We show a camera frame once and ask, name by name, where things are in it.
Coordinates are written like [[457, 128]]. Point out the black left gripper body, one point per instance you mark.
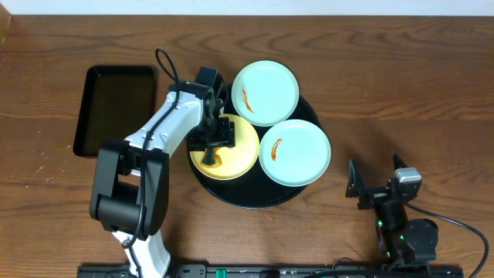
[[211, 141]]

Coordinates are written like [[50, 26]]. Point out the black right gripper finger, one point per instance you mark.
[[398, 162], [355, 185]]

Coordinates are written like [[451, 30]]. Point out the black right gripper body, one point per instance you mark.
[[377, 194]]

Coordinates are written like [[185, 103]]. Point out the green and yellow sponge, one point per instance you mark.
[[211, 158]]

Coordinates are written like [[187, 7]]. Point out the yellow plate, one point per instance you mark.
[[231, 162]]

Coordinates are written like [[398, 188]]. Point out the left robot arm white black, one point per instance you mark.
[[131, 186]]

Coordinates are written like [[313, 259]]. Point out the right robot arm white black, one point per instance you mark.
[[407, 241]]

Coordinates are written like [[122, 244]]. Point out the black round tray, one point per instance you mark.
[[255, 189]]

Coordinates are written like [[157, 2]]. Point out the black rectangular tray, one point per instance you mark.
[[117, 101]]

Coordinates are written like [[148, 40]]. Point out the mint plate at back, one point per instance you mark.
[[265, 93]]

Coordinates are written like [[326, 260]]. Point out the mint plate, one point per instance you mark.
[[294, 153], [265, 93]]

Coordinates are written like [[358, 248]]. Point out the mint plate at right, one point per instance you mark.
[[294, 153]]

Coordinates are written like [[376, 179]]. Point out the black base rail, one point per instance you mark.
[[342, 271]]

